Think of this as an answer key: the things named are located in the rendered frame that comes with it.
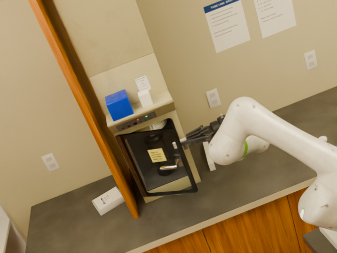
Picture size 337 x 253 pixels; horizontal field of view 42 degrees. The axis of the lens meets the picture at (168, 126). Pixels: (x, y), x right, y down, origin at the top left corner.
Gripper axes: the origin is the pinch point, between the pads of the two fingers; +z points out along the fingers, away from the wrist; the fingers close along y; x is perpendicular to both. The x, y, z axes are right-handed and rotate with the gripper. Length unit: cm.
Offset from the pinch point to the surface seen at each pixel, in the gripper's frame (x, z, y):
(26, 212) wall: 39, 103, -54
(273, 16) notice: -22, -76, -54
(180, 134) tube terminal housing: 2.2, -2.1, -11.2
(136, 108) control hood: -22.9, 13.3, -5.5
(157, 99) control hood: -22.9, 2.8, -5.8
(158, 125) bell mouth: -5.5, 6.6, -14.0
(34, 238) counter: 34, 93, -19
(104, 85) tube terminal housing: -36.9, 22.9, -11.3
